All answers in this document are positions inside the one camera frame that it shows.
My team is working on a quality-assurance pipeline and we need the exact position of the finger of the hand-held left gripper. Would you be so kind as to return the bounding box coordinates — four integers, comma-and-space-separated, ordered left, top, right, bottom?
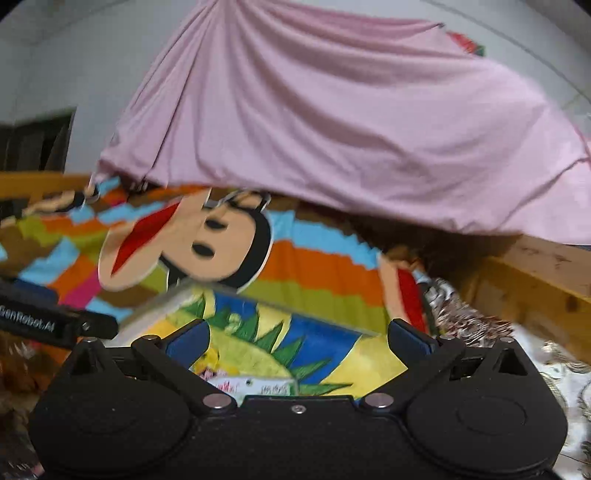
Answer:
74, 313, 120, 345
0, 277, 59, 306

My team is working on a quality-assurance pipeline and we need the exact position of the floral pillow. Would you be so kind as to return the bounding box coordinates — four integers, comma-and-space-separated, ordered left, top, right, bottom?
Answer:
416, 276, 591, 480

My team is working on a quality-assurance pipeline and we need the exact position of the pink bed sheet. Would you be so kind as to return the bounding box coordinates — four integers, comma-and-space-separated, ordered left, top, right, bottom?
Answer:
95, 0, 591, 245

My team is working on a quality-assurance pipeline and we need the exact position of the red green wall poster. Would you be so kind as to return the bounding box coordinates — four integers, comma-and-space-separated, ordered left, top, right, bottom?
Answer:
447, 31, 486, 58

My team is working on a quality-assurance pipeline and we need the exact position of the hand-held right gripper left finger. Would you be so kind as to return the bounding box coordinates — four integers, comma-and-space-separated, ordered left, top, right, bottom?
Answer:
69, 318, 236, 414

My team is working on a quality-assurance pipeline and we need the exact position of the dark window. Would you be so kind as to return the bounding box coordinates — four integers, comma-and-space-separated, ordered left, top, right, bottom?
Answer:
0, 107, 77, 175

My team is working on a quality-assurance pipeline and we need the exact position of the brown cartoon printed blanket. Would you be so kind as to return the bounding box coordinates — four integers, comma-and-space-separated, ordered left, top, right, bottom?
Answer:
0, 178, 437, 480

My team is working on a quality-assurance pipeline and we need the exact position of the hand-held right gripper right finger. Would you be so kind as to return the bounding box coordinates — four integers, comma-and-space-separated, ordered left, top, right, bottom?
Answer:
359, 318, 527, 414

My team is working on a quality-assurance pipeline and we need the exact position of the metal tray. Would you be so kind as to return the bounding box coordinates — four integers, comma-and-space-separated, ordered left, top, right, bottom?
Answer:
110, 281, 409, 400

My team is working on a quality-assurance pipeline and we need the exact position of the wooden bed headboard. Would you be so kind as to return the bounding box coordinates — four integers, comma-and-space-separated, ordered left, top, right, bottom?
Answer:
457, 234, 591, 334

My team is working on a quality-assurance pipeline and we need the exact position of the wooden bed side rail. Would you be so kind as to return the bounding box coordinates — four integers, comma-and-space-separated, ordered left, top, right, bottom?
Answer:
0, 171, 95, 206

